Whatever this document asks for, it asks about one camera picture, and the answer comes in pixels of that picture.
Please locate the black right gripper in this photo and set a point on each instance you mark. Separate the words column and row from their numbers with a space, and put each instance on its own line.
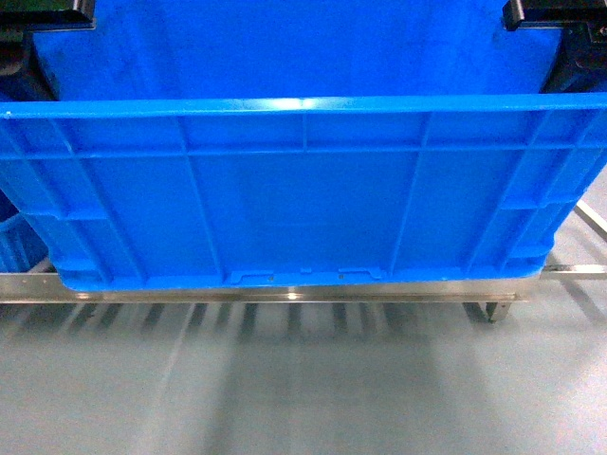
column 580, row 61

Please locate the blue crate on shelf left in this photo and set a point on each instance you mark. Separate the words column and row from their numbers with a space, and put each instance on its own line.
column 21, row 246

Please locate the large blue plastic crate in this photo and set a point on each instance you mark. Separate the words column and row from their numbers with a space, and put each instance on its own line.
column 204, row 144

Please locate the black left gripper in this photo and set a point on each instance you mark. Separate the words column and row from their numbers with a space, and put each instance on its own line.
column 22, row 75

